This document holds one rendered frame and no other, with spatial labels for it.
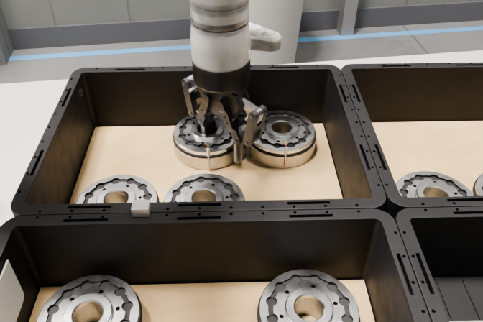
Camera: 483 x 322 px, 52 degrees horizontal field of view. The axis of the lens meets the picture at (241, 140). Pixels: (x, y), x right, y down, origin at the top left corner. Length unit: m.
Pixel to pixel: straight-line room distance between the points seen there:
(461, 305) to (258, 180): 0.29
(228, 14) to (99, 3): 2.30
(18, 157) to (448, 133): 0.77
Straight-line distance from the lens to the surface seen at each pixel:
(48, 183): 0.64
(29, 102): 1.17
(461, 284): 0.63
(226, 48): 0.59
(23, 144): 1.05
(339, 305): 0.54
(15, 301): 0.56
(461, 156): 0.80
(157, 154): 0.75
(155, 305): 0.57
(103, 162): 0.75
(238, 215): 0.51
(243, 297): 0.57
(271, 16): 2.28
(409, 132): 0.82
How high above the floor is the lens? 1.31
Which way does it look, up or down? 39 degrees down
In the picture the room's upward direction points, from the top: straight up
